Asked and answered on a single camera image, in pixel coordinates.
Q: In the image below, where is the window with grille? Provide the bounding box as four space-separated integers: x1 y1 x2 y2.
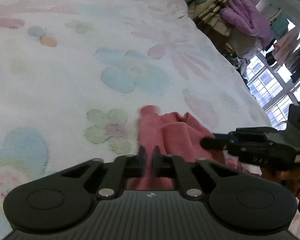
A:
244 24 300 131

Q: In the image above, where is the floral fleece bed blanket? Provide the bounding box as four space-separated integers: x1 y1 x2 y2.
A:
0 0 270 239

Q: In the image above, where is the pink turtleneck sweater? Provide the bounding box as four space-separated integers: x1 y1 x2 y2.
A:
127 105 245 190

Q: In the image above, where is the purple quilted jacket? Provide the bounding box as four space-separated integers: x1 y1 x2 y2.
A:
220 0 273 48

